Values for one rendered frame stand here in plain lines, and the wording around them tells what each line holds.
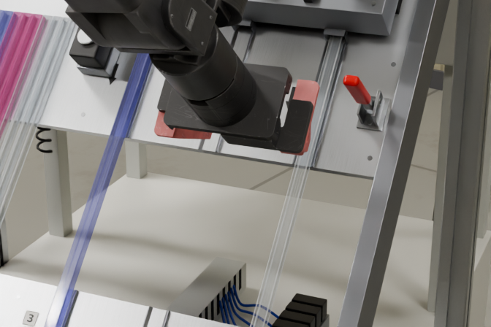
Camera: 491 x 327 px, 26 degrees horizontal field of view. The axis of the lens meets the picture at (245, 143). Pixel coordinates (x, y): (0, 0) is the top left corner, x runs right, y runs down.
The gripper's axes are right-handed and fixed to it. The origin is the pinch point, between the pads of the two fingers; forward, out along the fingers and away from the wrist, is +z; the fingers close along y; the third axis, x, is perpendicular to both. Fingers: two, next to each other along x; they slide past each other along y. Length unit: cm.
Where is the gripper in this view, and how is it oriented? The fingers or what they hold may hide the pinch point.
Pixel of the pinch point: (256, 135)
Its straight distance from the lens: 98.9
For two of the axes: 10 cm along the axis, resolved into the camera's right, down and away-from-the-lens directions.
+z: 3.0, 3.6, 8.8
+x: -2.4, 9.2, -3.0
